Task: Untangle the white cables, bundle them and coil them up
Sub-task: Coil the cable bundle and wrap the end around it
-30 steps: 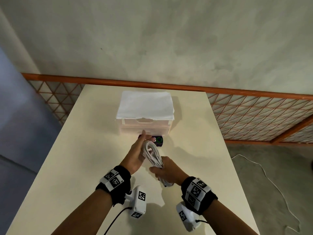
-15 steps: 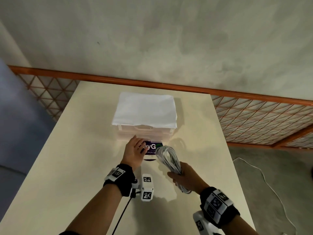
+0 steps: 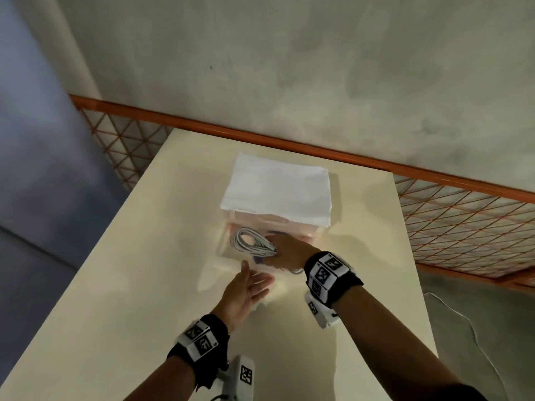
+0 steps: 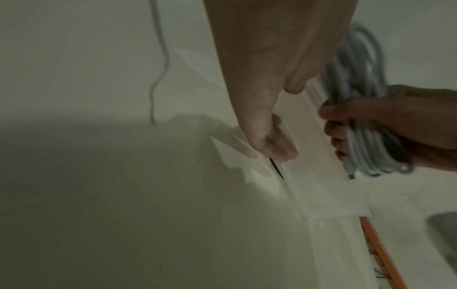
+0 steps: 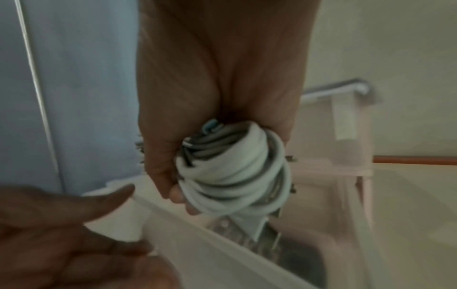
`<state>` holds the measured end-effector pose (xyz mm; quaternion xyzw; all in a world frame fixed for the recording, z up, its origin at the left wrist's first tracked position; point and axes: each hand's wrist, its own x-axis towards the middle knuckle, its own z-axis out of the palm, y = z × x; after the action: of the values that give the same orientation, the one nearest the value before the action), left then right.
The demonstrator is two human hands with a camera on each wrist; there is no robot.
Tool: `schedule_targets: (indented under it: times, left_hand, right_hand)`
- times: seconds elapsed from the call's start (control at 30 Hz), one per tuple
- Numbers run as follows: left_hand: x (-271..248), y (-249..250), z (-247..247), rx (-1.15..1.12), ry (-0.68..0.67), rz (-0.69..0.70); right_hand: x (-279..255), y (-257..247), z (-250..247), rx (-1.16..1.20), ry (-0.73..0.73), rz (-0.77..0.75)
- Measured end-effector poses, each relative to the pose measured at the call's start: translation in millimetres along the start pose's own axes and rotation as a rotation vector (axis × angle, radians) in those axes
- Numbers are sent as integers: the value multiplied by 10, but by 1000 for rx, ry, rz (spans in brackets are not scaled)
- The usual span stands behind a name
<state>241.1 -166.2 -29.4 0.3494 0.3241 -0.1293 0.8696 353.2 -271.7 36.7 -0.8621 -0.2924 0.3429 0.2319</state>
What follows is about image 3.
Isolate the person's left hand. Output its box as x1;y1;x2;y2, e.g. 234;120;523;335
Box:
221;260;275;335

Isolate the person's right hand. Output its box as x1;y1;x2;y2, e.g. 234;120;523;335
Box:
264;232;322;272

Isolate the tangle of white cables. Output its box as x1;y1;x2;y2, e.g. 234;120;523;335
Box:
230;227;305;275

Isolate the clear plastic drawer box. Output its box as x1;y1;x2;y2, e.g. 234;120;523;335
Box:
217;208;327;268

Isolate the person's right forearm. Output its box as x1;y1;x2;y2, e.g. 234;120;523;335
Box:
332;284;488;401

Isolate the person's left forearm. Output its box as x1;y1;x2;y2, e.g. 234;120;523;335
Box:
123;355;197;401

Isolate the white folded cloth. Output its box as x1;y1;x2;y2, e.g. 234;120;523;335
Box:
220;152;332;228

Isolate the black left wristband with markers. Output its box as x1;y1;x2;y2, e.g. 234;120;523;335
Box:
166;314;231;391

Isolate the orange metal mesh fence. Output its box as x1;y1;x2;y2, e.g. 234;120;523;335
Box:
69;94;535;291

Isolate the blue grey partition panel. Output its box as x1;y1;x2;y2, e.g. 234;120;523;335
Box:
0;0;130;372

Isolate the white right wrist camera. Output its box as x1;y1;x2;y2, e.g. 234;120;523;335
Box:
304;291;340;329

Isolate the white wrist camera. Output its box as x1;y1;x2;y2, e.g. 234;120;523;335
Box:
208;354;256;401
304;291;340;329

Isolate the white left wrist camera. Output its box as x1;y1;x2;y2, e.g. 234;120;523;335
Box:
208;354;256;401

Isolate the thin white floor cable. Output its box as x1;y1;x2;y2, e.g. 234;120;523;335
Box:
422;292;513;401

